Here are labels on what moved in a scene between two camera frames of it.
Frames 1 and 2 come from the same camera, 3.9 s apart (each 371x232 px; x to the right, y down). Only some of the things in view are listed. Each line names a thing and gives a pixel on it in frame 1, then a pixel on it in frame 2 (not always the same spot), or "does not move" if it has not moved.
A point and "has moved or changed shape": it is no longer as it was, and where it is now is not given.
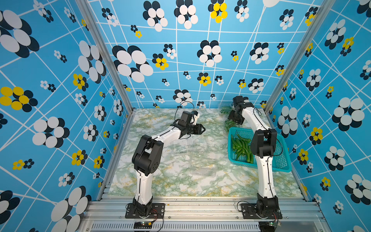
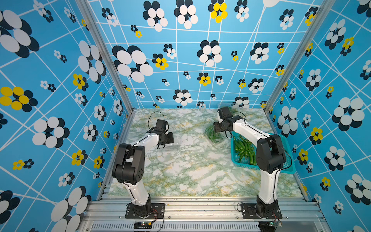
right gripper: (230, 117) to (216, 127)
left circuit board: (143, 224) does not move
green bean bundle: (201, 157) to (180, 142)
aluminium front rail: (204, 214) does not move
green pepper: (250, 155) has moved or changed shape
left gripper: (198, 129) to (171, 138)
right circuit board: (269, 226) does not move
